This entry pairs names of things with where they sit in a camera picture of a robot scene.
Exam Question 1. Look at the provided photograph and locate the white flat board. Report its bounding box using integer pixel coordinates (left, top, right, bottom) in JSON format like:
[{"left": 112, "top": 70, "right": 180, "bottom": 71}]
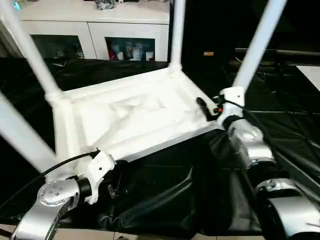
[{"left": 296, "top": 65, "right": 320, "bottom": 91}]

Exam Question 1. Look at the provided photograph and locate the black work mat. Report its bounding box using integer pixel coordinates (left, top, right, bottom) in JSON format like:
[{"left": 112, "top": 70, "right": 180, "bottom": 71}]
[{"left": 0, "top": 56, "right": 320, "bottom": 238}]

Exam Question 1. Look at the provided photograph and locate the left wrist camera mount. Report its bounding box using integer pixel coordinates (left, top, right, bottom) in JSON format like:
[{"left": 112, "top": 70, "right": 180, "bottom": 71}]
[{"left": 84, "top": 149, "right": 116, "bottom": 206}]

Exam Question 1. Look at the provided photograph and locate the white sideboard cabinet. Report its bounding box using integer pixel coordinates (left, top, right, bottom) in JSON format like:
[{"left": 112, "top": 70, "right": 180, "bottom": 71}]
[{"left": 19, "top": 0, "right": 171, "bottom": 62}]

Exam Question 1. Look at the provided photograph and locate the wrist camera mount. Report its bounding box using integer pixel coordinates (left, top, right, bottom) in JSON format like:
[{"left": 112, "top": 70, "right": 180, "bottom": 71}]
[
  {"left": 84, "top": 149, "right": 116, "bottom": 206},
  {"left": 216, "top": 86, "right": 247, "bottom": 129}
]

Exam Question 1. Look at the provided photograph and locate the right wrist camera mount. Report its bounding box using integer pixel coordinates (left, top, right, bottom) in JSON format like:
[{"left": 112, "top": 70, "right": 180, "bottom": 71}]
[{"left": 216, "top": 86, "right": 247, "bottom": 129}]

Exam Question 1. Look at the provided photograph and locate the white plastic table top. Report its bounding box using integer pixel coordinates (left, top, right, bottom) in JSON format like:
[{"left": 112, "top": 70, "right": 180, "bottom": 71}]
[{"left": 44, "top": 66, "right": 236, "bottom": 181}]

